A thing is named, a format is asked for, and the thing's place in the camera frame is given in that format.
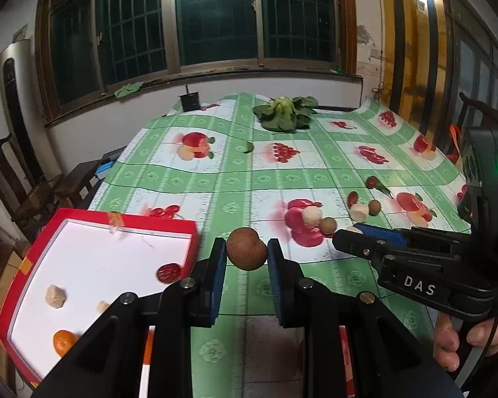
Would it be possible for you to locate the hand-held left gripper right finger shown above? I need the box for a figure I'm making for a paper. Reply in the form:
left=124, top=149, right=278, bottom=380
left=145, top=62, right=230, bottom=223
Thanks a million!
left=267, top=238, right=465, bottom=398

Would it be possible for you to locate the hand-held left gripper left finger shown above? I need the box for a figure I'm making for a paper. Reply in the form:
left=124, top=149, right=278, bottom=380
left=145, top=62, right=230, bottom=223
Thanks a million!
left=33, top=237, right=229, bottom=398

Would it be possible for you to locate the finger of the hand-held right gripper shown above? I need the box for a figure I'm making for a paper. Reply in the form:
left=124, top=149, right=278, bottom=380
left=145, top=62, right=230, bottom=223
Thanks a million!
left=351, top=223, right=411, bottom=247
left=332, top=230, right=384, bottom=268

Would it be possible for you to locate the red-rimmed white tray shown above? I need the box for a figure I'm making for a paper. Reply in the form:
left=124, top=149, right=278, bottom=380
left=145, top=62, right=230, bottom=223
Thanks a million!
left=0, top=208, right=200, bottom=386

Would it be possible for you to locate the person's right hand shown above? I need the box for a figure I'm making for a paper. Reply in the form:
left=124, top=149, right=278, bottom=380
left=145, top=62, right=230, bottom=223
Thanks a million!
left=434, top=311, right=498, bottom=373

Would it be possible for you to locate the dark red dried date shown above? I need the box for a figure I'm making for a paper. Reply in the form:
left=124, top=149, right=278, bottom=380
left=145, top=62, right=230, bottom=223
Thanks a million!
left=156, top=262, right=181, bottom=285

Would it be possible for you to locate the round beige peeled chunk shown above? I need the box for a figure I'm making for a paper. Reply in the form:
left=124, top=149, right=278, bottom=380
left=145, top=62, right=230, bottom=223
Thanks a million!
left=302, top=207, right=323, bottom=227

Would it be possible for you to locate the green fruit print tablecloth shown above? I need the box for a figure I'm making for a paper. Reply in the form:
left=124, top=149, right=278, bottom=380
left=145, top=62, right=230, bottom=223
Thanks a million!
left=85, top=92, right=474, bottom=398

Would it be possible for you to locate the leafy green vegetable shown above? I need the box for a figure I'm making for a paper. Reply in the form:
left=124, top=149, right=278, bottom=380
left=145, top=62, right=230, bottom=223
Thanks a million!
left=252, top=96, right=319, bottom=132

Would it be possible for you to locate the orange tangerine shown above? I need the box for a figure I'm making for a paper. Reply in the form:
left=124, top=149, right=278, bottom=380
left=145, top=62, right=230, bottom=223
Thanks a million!
left=52, top=329, right=79, bottom=357

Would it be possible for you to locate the dark wooden stool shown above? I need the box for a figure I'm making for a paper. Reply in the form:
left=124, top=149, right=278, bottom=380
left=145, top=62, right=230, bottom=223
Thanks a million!
left=54, top=160, right=102, bottom=208

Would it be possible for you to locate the small black box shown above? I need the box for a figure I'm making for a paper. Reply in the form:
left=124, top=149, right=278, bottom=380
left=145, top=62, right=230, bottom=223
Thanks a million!
left=179, top=86, right=202, bottom=112

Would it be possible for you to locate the yellow wooden door panel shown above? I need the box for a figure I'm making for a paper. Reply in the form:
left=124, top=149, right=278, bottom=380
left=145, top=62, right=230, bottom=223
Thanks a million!
left=377, top=0, right=453, bottom=142

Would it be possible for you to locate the wooden chair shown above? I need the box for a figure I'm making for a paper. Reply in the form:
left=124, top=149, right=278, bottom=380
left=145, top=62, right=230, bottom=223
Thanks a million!
left=0, top=133, right=63, bottom=237

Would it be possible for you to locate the dark glass door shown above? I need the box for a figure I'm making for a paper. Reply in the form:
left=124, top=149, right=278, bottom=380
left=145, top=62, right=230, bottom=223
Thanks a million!
left=438, top=0, right=498, bottom=117

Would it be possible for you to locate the green cloth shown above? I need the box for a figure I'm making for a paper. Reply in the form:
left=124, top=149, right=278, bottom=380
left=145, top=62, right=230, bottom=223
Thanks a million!
left=114, top=83, right=144, bottom=99

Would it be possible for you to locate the floor standing air conditioner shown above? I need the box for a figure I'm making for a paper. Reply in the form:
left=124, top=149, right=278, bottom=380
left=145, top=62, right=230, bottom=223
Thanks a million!
left=0, top=39, right=63, bottom=183

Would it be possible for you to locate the orange strap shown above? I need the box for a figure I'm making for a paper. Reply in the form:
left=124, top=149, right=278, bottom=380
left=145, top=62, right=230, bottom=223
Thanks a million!
left=447, top=123, right=462, bottom=162

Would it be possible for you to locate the wooden frame window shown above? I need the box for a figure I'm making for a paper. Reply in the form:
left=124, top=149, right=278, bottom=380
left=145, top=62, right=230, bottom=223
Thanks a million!
left=35, top=0, right=358, bottom=127

